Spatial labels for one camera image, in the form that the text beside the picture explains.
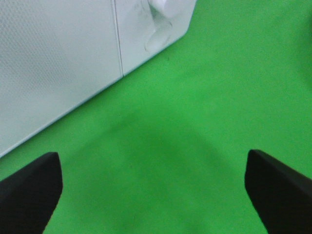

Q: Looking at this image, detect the white microwave door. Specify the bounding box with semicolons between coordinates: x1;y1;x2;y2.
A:
0;0;122;156

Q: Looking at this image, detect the white microwave oven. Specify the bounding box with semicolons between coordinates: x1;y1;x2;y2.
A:
115;0;196;75

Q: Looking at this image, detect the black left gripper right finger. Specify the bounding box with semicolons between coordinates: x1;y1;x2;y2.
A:
244;149;312;234

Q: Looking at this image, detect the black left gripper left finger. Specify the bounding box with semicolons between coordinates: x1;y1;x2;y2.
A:
0;152;63;234

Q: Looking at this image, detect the white microwave knob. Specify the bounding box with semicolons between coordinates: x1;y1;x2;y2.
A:
148;0;171;18

